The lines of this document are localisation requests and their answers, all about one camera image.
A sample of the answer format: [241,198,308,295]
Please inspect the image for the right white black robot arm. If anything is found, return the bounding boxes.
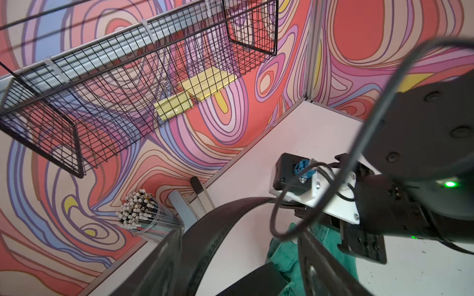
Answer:
[322,71,474,264]

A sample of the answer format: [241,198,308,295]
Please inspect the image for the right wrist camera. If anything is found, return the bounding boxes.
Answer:
[269,153,360,225]

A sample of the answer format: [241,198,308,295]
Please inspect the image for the back black wire basket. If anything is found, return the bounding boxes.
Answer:
[1,1,279,178]

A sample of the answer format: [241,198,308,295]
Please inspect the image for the black leather belt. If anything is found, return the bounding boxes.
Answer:
[174,197,287,296]

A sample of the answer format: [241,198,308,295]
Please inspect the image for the beige black stapler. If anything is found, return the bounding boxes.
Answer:
[190,176,216,213]

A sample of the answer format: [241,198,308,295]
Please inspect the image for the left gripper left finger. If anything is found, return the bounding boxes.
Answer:
[112,229,183,296]

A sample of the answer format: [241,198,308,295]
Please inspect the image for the yellow sticky note pad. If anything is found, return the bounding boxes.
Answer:
[181,67,238,102]

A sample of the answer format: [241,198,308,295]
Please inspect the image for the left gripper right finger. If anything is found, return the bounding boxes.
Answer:
[297,230,371,296]

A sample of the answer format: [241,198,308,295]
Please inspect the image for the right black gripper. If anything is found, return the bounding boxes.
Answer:
[307,214,387,265]

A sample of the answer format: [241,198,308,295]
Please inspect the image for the green trousers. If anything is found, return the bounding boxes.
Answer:
[264,221,359,296]

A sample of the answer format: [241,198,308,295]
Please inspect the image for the light blue stapler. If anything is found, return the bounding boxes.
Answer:
[168,190,198,231]

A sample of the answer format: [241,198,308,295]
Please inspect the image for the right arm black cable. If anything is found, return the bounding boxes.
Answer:
[269,36,474,242]

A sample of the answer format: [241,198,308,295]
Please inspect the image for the clear cup of pencils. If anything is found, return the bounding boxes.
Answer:
[116,189,185,242]

